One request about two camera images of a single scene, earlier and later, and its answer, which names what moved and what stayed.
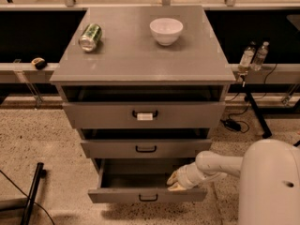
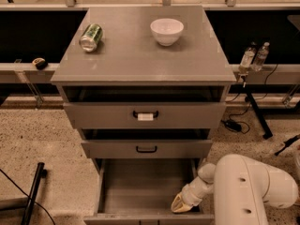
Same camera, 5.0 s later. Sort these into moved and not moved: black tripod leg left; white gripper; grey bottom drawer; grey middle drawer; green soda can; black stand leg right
Moved: grey bottom drawer; white gripper
Not moved: black tripod leg left; black stand leg right; green soda can; grey middle drawer
